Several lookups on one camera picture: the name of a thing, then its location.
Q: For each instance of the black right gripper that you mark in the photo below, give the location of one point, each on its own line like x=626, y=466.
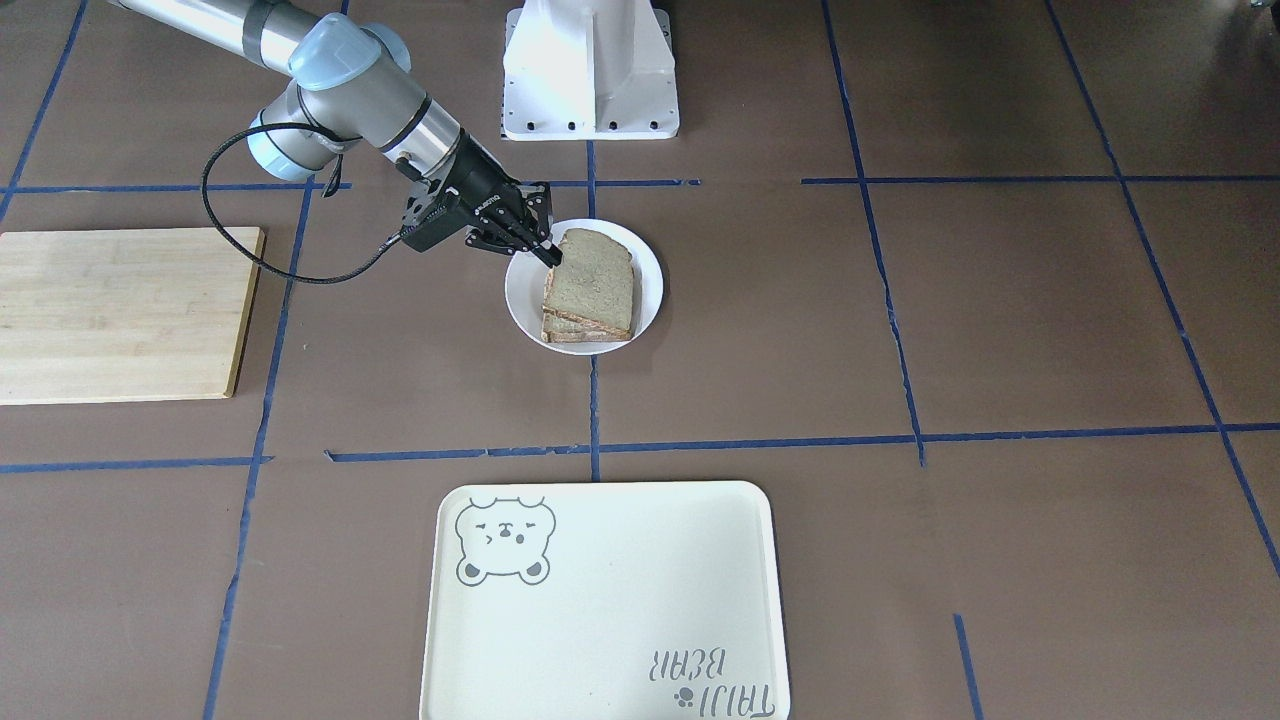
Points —
x=481, y=191

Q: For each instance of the white round plate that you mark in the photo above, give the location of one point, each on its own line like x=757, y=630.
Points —
x=526, y=278

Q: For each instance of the bread slice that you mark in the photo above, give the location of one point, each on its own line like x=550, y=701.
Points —
x=595, y=278
x=569, y=329

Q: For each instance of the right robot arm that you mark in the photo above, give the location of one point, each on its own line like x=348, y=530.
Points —
x=350, y=83

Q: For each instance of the cream bear tray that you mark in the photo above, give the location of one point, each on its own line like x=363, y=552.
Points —
x=612, y=600

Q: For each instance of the wooden cutting board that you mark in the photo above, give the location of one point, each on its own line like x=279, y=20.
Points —
x=97, y=317

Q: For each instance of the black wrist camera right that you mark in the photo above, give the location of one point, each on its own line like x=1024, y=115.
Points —
x=431, y=218

